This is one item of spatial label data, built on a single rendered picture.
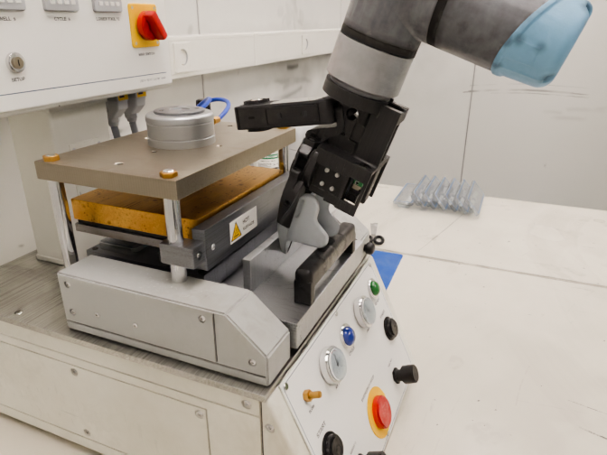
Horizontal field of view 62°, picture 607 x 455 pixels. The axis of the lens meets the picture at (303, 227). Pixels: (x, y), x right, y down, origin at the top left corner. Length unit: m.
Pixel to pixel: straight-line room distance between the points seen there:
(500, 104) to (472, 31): 2.48
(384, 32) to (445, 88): 2.48
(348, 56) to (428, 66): 2.48
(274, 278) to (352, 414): 0.18
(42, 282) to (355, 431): 0.44
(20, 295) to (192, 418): 0.28
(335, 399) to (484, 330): 0.42
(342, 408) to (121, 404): 0.24
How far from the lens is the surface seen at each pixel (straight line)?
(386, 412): 0.68
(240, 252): 0.61
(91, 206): 0.61
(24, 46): 0.65
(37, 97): 0.65
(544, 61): 0.46
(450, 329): 0.93
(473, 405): 0.78
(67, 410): 0.70
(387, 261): 1.14
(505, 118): 2.95
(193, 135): 0.60
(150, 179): 0.50
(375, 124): 0.50
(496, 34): 0.45
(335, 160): 0.51
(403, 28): 0.48
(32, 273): 0.78
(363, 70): 0.48
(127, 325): 0.56
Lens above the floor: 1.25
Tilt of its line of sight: 22 degrees down
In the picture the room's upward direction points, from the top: straight up
